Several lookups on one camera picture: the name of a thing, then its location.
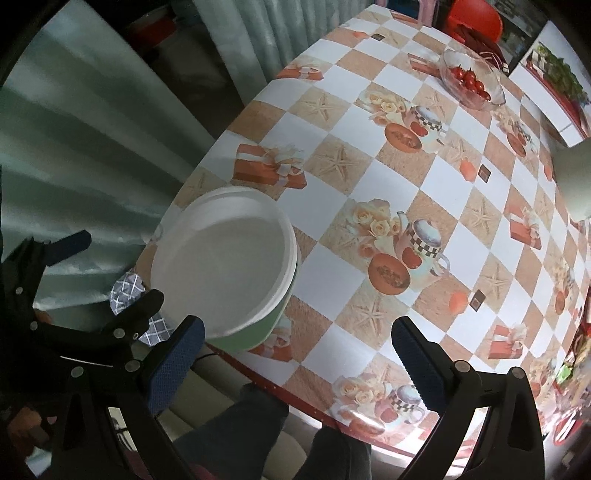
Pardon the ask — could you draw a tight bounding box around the grey checkered cloth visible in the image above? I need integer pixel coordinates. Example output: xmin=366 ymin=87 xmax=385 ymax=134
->
xmin=110 ymin=271 xmax=175 ymax=346

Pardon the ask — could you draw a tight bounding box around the white round foam plate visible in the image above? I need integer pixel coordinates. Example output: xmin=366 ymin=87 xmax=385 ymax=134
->
xmin=208 ymin=240 xmax=303 ymax=344
xmin=151 ymin=187 xmax=297 ymax=339

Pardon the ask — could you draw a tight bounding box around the pile of snack packets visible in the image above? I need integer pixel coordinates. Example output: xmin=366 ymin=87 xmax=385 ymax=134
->
xmin=549 ymin=318 xmax=591 ymax=446

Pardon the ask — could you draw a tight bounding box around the person's right leg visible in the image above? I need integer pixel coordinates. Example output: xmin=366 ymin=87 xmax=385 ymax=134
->
xmin=295 ymin=425 xmax=372 ymax=480

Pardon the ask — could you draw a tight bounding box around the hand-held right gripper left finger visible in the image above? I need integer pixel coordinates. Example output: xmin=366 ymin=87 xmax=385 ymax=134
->
xmin=48 ymin=315 xmax=205 ymax=480

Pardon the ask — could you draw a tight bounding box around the clear glass bowl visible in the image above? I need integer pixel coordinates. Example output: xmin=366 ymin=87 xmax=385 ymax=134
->
xmin=438 ymin=50 xmax=507 ymax=112

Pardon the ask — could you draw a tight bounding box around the white foam bowl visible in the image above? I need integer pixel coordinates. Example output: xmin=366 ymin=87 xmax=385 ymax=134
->
xmin=551 ymin=134 xmax=591 ymax=221

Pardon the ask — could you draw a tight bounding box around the dark red striped cloth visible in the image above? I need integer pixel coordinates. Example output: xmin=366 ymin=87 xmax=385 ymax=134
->
xmin=457 ymin=25 xmax=511 ymax=75

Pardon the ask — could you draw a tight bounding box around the person's leg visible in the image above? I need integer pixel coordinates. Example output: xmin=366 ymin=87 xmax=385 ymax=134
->
xmin=295 ymin=425 xmax=372 ymax=480
xmin=173 ymin=382 xmax=291 ymax=480

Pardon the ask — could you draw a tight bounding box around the grey-green curtain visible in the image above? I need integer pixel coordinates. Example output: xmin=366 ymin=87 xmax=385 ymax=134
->
xmin=0 ymin=0 xmax=333 ymax=324

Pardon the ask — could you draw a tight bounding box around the person's left leg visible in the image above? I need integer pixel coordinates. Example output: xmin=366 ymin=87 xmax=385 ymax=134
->
xmin=173 ymin=382 xmax=291 ymax=480

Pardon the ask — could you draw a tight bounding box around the red plastic basin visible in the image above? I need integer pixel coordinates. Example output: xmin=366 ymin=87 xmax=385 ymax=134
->
xmin=122 ymin=9 xmax=181 ymax=49

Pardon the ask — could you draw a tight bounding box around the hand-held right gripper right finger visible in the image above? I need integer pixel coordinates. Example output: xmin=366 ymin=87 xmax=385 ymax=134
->
xmin=392 ymin=316 xmax=548 ymax=480

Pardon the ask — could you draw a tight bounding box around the pile of cherry tomatoes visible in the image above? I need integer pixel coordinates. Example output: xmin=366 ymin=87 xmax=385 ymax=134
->
xmin=450 ymin=65 xmax=492 ymax=101

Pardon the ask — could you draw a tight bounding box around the white printed box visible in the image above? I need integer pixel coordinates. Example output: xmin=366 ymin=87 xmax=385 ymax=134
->
xmin=522 ymin=18 xmax=591 ymax=141

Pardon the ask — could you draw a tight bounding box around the red plastic chair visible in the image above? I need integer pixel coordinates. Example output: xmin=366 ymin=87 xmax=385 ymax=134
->
xmin=450 ymin=0 xmax=504 ymax=40

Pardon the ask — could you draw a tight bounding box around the checkered printed tablecloth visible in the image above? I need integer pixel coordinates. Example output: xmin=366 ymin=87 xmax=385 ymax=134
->
xmin=150 ymin=4 xmax=591 ymax=457

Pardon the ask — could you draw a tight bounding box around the pink plastic stool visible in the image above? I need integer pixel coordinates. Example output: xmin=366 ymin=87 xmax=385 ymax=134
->
xmin=413 ymin=0 xmax=441 ymax=23

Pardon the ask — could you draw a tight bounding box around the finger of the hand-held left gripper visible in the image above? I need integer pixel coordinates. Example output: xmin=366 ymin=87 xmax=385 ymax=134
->
xmin=0 ymin=231 xmax=92 ymax=333
xmin=28 ymin=290 xmax=165 ymax=370

